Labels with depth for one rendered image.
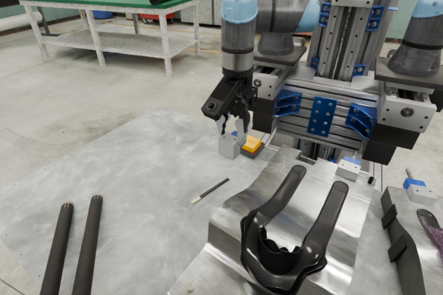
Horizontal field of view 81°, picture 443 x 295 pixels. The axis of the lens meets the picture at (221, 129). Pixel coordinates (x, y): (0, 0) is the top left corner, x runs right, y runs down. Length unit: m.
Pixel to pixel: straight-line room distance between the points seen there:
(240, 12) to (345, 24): 0.67
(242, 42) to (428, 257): 0.55
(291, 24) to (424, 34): 0.51
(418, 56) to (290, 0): 0.54
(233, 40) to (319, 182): 0.41
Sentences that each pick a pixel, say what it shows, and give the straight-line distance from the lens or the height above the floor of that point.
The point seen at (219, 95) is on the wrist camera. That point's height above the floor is 1.10.
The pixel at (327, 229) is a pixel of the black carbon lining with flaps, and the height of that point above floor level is 0.88.
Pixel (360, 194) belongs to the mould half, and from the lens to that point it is 0.73.
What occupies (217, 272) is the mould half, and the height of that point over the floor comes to 0.86.
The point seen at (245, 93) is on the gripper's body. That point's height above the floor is 1.09.
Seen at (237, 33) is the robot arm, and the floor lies 1.24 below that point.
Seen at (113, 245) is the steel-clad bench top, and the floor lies 0.80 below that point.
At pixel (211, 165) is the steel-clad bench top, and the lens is 0.86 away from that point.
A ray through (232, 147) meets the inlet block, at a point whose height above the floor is 0.95.
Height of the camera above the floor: 1.37
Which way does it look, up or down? 34 degrees down
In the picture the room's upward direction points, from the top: straight up
